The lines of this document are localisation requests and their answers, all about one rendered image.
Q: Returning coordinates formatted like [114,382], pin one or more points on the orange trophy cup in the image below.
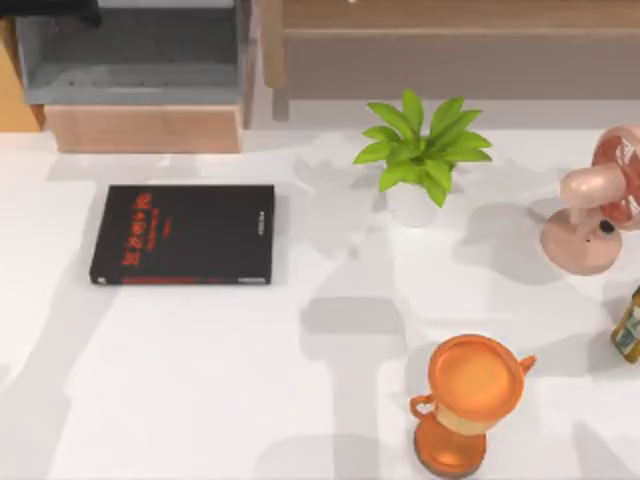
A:
[472,385]

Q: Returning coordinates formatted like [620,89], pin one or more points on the pulled-out drawer with grey inside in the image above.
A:
[135,55]

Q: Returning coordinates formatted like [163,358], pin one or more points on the wooden open shelf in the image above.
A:
[450,45]

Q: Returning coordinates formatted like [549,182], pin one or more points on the green plant in white pot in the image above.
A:
[420,150]

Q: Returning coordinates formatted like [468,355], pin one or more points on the black book with red print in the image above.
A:
[185,235]

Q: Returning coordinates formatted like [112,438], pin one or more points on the wooden cupboard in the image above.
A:
[12,85]

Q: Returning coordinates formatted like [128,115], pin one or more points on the pink desk fan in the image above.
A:
[592,210]

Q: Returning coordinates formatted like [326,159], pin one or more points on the pale wooden drawer front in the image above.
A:
[145,127]

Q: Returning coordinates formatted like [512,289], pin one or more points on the yellow bottle with label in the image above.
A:
[629,332]

